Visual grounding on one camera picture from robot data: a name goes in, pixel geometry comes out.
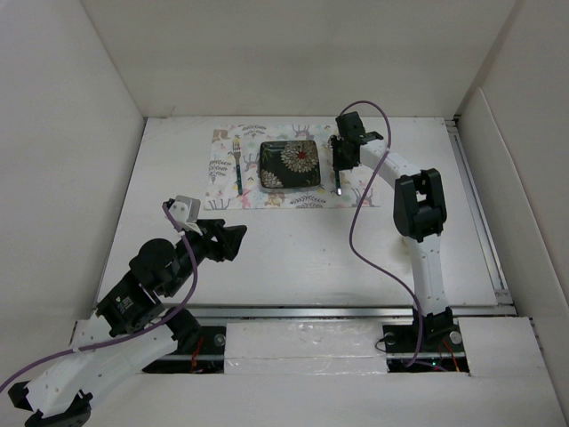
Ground silver spoon teal handle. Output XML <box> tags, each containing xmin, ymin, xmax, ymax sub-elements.
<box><xmin>327</xmin><ymin>136</ymin><xmax>344</xmax><ymax>197</ymax></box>

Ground black floral square plate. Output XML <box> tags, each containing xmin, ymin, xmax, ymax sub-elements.
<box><xmin>259</xmin><ymin>140</ymin><xmax>321</xmax><ymax>190</ymax></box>

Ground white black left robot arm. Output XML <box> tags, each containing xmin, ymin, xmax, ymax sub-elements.
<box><xmin>7</xmin><ymin>219</ymin><xmax>247</xmax><ymax>426</ymax></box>

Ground aluminium rail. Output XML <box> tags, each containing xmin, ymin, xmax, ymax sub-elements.
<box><xmin>187</xmin><ymin>304</ymin><xmax>518</xmax><ymax>318</ymax></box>
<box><xmin>445</xmin><ymin>120</ymin><xmax>517</xmax><ymax>314</ymax></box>

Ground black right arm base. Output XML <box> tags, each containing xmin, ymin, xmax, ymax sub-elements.
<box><xmin>375</xmin><ymin>324</ymin><xmax>469</xmax><ymax>374</ymax></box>

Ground aluminium rail front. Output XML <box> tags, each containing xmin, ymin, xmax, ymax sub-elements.
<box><xmin>187</xmin><ymin>304</ymin><xmax>518</xmax><ymax>318</ymax></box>

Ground aluminium rail right side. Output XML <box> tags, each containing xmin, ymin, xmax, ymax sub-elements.
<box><xmin>445</xmin><ymin>120</ymin><xmax>517</xmax><ymax>314</ymax></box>

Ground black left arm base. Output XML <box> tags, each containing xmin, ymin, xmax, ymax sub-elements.
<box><xmin>142</xmin><ymin>326</ymin><xmax>227</xmax><ymax>375</ymax></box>

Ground floral patterned cloth placemat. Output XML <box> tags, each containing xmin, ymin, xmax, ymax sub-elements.
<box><xmin>204</xmin><ymin>124</ymin><xmax>381</xmax><ymax>210</ymax></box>

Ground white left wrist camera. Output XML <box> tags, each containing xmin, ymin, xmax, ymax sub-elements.
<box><xmin>165</xmin><ymin>195</ymin><xmax>202</xmax><ymax>234</ymax></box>

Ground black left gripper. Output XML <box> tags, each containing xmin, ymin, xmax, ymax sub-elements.
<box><xmin>164</xmin><ymin>217</ymin><xmax>246</xmax><ymax>296</ymax></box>

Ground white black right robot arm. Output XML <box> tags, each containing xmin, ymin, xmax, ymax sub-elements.
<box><xmin>330</xmin><ymin>112</ymin><xmax>453</xmax><ymax>350</ymax></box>

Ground silver fork teal handle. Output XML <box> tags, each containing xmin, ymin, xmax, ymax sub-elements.
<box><xmin>232</xmin><ymin>138</ymin><xmax>244</xmax><ymax>196</ymax></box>

